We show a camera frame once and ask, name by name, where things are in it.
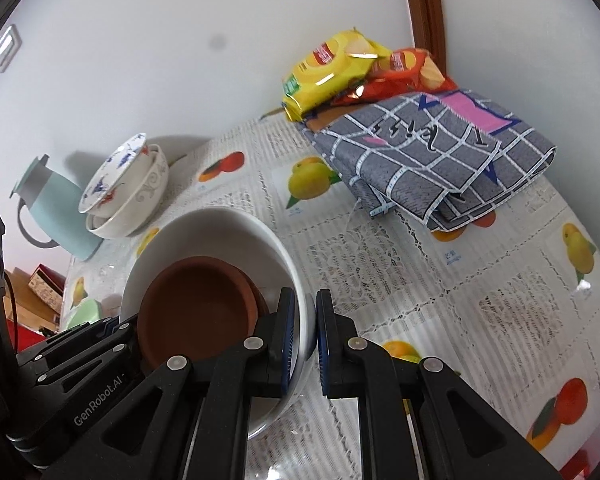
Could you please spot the yellow chip bag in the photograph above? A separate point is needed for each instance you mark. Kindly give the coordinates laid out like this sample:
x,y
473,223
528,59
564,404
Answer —
x,y
330,70

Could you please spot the blue patterned porcelain bowl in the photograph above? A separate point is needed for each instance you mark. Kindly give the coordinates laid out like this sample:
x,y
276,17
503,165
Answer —
x,y
112,170

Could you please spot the grey scroll patterned bowl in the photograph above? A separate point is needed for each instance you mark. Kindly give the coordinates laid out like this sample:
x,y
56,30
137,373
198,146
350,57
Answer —
x,y
140,205

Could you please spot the brown wooden door frame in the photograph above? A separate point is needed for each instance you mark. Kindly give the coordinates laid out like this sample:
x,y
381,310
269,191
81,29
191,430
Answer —
x,y
425,10

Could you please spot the terracotta saucer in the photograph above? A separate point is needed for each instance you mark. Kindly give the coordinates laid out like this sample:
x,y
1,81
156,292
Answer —
x,y
195,300

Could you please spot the light blue thermos jug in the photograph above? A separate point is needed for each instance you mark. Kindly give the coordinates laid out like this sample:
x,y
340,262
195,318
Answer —
x,y
55,205

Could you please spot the patterned cardboard box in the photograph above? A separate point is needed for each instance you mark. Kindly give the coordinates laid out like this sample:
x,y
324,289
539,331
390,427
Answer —
x,y
47,285

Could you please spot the red box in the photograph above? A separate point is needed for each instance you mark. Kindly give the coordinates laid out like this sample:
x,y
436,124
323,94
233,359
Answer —
x,y
25,337

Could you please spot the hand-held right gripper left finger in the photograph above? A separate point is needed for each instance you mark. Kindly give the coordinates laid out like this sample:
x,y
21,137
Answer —
x,y
287,346

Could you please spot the large white bowl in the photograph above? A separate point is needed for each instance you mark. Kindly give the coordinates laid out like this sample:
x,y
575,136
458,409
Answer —
x,y
220,230

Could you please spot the grey checked folded cloth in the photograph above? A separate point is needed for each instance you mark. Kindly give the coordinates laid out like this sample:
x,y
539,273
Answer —
x,y
455,160

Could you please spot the white wall switch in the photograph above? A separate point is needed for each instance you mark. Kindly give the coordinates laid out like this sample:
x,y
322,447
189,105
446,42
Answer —
x,y
6,47

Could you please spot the orange chip bag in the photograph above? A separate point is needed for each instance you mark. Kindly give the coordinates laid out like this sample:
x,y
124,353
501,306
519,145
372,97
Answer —
x,y
405,80

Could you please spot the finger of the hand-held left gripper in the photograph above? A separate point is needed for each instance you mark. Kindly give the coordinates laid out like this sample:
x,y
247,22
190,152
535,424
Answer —
x,y
100,349
80,334

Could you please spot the fruit print lace tablecloth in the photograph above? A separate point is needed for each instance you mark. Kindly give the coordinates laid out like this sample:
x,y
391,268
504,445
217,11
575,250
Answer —
x,y
405,285

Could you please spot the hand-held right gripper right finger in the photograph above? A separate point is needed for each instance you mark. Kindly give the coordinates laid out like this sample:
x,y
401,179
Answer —
x,y
322,346

